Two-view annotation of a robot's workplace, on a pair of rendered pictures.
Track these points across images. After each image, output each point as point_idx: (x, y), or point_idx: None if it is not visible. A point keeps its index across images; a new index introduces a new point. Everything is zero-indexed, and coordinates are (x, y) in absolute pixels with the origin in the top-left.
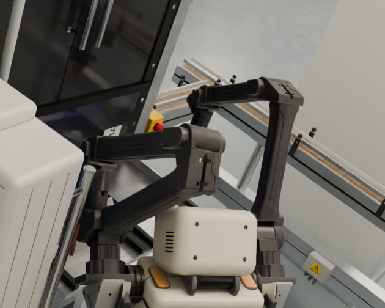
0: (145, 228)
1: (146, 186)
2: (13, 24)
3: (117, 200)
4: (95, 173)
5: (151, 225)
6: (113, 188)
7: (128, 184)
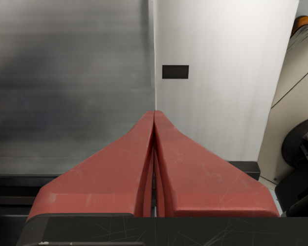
0: (200, 142)
1: (58, 7)
2: None
3: (85, 134)
4: None
5: (205, 123)
6: (39, 112)
7: (33, 60)
